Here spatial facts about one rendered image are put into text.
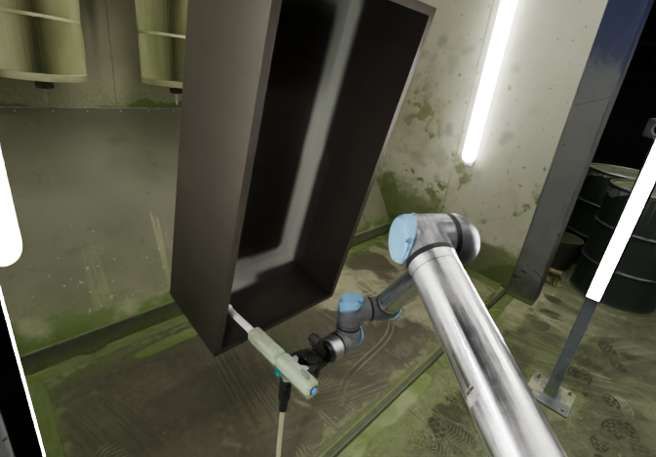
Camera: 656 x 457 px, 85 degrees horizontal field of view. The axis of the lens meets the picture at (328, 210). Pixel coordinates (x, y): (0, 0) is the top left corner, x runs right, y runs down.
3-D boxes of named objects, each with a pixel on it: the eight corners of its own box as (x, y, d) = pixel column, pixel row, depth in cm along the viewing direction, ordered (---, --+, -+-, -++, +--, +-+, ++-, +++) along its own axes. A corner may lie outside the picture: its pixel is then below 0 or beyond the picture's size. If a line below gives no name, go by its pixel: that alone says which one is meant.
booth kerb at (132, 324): (19, 383, 153) (12, 359, 148) (18, 380, 154) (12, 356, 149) (389, 234, 338) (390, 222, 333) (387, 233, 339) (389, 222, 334)
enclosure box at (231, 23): (169, 293, 142) (191, -76, 85) (286, 253, 184) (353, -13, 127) (214, 357, 124) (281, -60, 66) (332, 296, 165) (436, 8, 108)
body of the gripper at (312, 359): (307, 386, 119) (331, 368, 128) (310, 366, 116) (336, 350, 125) (292, 371, 124) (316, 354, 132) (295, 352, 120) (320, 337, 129)
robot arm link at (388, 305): (490, 203, 91) (388, 295, 145) (449, 203, 87) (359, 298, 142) (510, 244, 85) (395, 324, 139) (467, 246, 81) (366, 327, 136)
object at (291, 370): (312, 430, 114) (320, 377, 105) (301, 439, 111) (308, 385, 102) (229, 343, 144) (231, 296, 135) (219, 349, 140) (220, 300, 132)
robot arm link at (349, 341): (348, 314, 142) (346, 336, 145) (326, 327, 133) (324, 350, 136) (367, 325, 136) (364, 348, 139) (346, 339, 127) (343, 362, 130)
